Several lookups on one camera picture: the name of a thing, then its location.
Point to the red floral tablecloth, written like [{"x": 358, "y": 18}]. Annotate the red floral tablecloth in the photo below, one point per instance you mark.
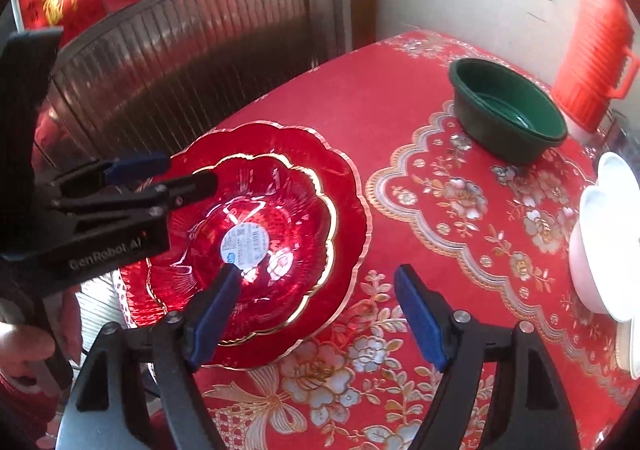
[{"x": 450, "y": 240}]

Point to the red glass bowl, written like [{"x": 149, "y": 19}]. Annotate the red glass bowl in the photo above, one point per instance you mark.
[{"x": 285, "y": 230}]

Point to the person's left hand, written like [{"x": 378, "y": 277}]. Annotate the person's left hand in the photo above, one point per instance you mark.
[{"x": 25, "y": 349}]

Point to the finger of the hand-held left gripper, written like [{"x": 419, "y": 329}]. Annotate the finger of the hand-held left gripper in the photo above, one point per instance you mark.
[
  {"x": 135, "y": 169},
  {"x": 192, "y": 186}
]

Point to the ribbed metal door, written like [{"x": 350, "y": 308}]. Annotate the ribbed metal door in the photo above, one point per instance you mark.
[{"x": 200, "y": 55}]

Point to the green plastic bowl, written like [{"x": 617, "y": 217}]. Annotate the green plastic bowl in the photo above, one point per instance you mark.
[{"x": 505, "y": 105}]

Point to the beige disposable plate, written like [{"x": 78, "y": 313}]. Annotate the beige disposable plate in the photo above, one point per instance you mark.
[{"x": 631, "y": 350}]

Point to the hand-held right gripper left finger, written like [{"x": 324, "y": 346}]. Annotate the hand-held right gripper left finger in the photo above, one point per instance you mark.
[{"x": 215, "y": 315}]

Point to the orange thermos flask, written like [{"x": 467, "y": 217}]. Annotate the orange thermos flask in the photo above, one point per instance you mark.
[{"x": 595, "y": 55}]

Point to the white plate under bowl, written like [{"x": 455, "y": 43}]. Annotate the white plate under bowl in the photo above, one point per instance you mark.
[{"x": 595, "y": 260}]

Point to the red scalloped glass plate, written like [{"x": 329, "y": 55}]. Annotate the red scalloped glass plate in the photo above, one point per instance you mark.
[{"x": 347, "y": 210}]

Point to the small white bowl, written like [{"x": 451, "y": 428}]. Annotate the small white bowl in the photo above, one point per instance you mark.
[{"x": 617, "y": 173}]

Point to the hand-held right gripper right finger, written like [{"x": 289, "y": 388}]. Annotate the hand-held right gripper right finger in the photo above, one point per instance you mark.
[{"x": 420, "y": 320}]

